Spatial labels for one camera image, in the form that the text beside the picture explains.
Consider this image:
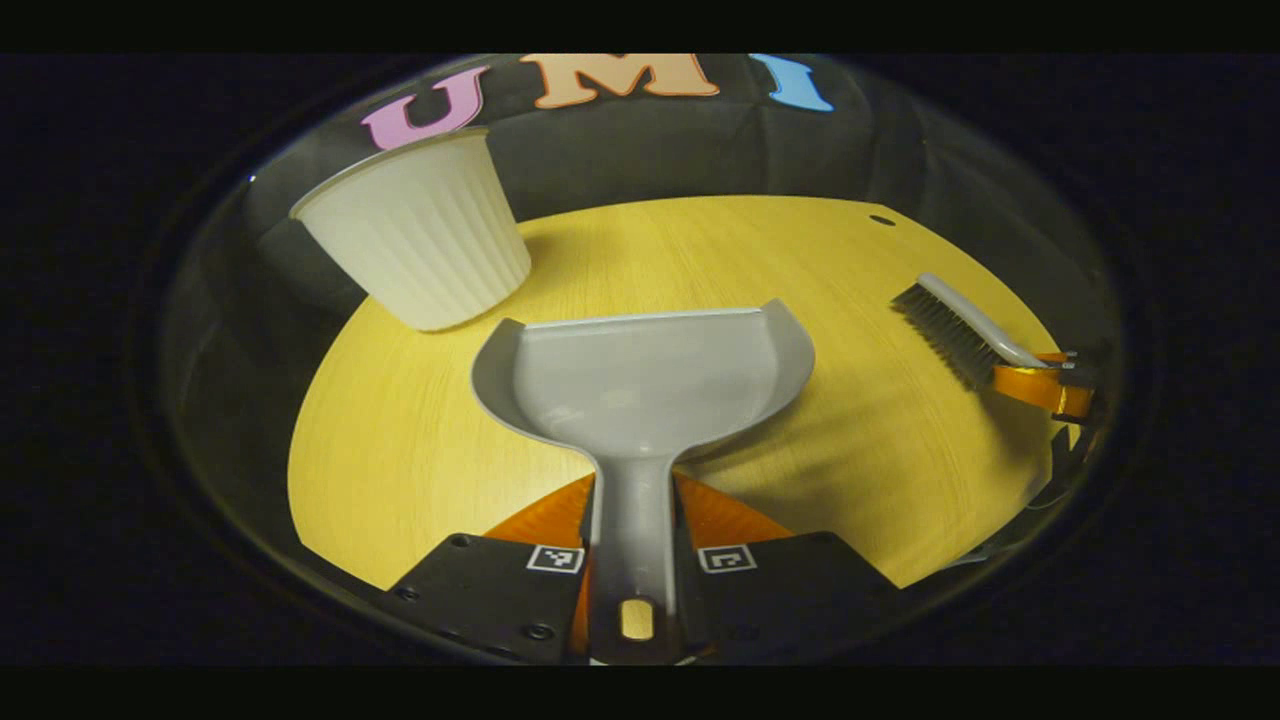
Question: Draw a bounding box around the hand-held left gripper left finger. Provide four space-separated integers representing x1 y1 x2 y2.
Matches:
385 472 597 665

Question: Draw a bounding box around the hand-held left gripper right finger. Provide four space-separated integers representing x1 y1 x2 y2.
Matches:
672 470 901 663

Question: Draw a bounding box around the small grey broom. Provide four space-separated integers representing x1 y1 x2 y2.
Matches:
890 272 1051 389

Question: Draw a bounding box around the grey plastic dustpan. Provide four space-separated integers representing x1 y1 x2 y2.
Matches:
470 298 816 665

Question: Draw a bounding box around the white ribbed garbage bin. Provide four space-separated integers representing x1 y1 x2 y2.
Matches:
289 127 533 333

